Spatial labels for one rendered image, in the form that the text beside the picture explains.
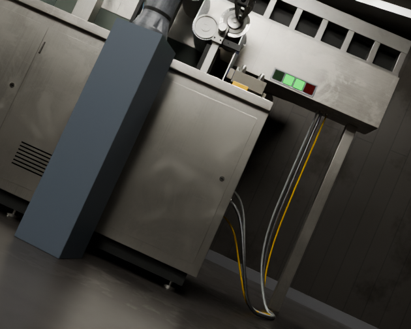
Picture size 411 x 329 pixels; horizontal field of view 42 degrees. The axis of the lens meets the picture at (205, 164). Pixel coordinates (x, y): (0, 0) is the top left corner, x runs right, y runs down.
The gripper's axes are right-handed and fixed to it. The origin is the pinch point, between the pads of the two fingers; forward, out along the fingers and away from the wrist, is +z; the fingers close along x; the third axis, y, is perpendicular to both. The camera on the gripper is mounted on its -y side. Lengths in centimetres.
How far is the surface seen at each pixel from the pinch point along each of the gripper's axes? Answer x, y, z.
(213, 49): 4.8, -15.2, 11.9
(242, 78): -13.0, -19.9, 16.7
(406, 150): -146, 123, 122
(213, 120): -10, -56, 17
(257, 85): -20.8, -20.1, 16.8
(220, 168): -21, -69, 28
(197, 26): 17.2, -5.4, 10.1
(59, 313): 0, -171, -7
